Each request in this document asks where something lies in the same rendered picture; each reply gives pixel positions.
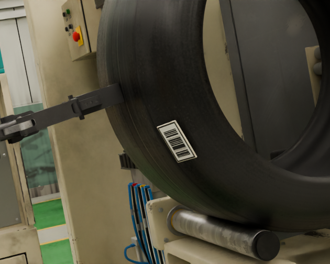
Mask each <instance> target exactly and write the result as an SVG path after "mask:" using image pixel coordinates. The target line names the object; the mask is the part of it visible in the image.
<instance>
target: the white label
mask: <svg viewBox="0 0 330 264"><path fill-rule="evenodd" d="M157 129H158V130H159V132H160V133H161V135H162V137H163V138H164V140H165V142H166V143H167V145H168V147H169V148H170V150H171V152H172V154H173V155H174V157H175V159H176V160H177V162H182V161H186V160H189V159H193V158H196V157H197V155H196V154H195V152H194V150H193V149H192V147H191V145H190V144H189V142H188V140H187V139H186V137H185V135H184V133H183V132H182V130H181V128H180V127H179V125H178V123H177V121H176V120H174V121H172V122H169V123H166V124H163V125H161V126H158V127H157Z"/></svg>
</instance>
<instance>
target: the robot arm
mask: <svg viewBox="0 0 330 264"><path fill-rule="evenodd" d="M68 98H69V100H68V102H65V101H64V102H62V103H61V104H58V105H55V106H52V107H49V108H46V109H43V110H40V111H37V112H33V111H27V112H24V113H21V114H18V115H9V116H5V117H2V118H0V120H1V124H0V142H1V141H4V140H8V143H9V144H14V143H17V142H19V141H22V139H23V138H25V137H28V136H31V135H34V134H37V133H39V131H40V129H43V128H46V127H49V126H51V125H54V124H57V123H60V122H63V121H65V120H68V119H71V118H74V117H79V118H80V120H83V119H85V118H84V115H87V114H90V113H93V112H96V111H99V110H102V109H104V108H107V107H110V106H113V105H116V104H119V103H122V102H124V98H123V95H122V92H121V89H120V86H119V83H115V84H112V85H109V86H106V87H103V88H101V89H98V90H95V91H91V92H88V93H85V94H82V95H79V96H76V97H73V95H69V96H68ZM0 158H1V156H0Z"/></svg>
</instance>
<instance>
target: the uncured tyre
mask: <svg viewBox="0 0 330 264"><path fill-rule="evenodd" d="M206 1H207V0H105V2H104V5H103V9H102V13H101V17H100V23H99V27H98V34H97V47H96V62H97V75H98V82H99V86H100V89H101V88H103V87H106V86H109V85H112V84H115V83H119V86H120V89H121V92H122V95H123V98H124V102H122V103H119V104H116V105H113V106H110V107H107V108H105V110H106V113H107V116H108V119H109V122H110V124H111V126H112V128H113V131H114V133H115V135H116V137H117V139H118V140H119V142H120V144H121V146H122V147H123V149H124V150H125V152H126V153H127V155H128V156H129V157H130V159H131V161H132V162H133V163H134V164H135V166H136V167H137V168H138V169H139V170H140V172H141V173H142V174H143V175H144V176H145V177H146V178H147V179H148V180H149V181H150V182H151V183H152V184H154V185H155V186H156V187H157V188H158V189H159V190H161V191H162V192H163V193H165V194H166V195H167V196H169V197H171V198H172V199H174V200H175V201H177V202H179V203H180V204H182V205H184V206H186V207H188V208H190V209H192V210H195V211H197V212H200V213H203V214H205V215H209V216H212V217H217V218H221V219H225V220H228V221H232V222H236V223H240V224H244V225H248V226H252V227H256V228H260V229H265V230H271V231H275V232H291V233H292V232H309V231H313V230H317V229H322V228H328V227H330V0H298V1H299V2H300V3H301V5H302V6H303V8H304V9H305V11H306V13H307V15H308V16H309V18H310V20H311V23H312V25H313V27H314V30H315V33H316V36H317V39H318V44H319V47H320V53H321V62H322V79H321V88H320V93H319V96H318V100H317V104H316V107H315V110H314V112H313V115H312V117H311V119H310V121H309V123H308V124H307V126H306V128H305V130H304V131H303V132H302V134H301V135H300V136H299V138H298V139H297V140H296V141H295V142H294V143H293V144H292V145H291V146H290V147H289V148H288V149H287V150H286V151H284V152H283V153H282V154H280V155H278V156H277V157H275V158H274V159H272V160H270V161H268V160H266V159H265V158H263V157H262V156H260V155H259V154H257V153H256V152H255V151H254V150H253V149H251V148H250V147H249V146H248V145H247V144H246V143H245V142H244V141H243V140H242V139H241V138H240V136H239V135H238V134H237V133H236V132H235V130H234V129H233V127H232V126H231V125H230V123H229V122H228V120H227V119H226V117H225V115H224V114H223V112H222V110H221V108H220V106H219V104H218V102H217V100H216V97H215V95H214V93H213V90H212V87H211V84H210V81H209V78H208V74H207V70H206V65H205V59H204V50H203V20H204V12H205V6H206ZM174 120H176V121H177V123H178V125H179V127H180V128H181V130H182V132H183V133H184V135H185V137H186V139H187V140H188V142H189V144H190V145H191V147H192V149H193V150H194V152H195V154H196V155H197V157H196V158H193V159H189V160H186V161H182V162H177V160H176V159H175V157H174V155H173V154H172V152H171V150H170V148H169V147H168V145H167V143H166V142H165V140H164V138H163V137H162V135H161V133H160V132H159V130H158V129H157V127H158V126H161V125H163V124H166V123H169V122H172V121H174Z"/></svg>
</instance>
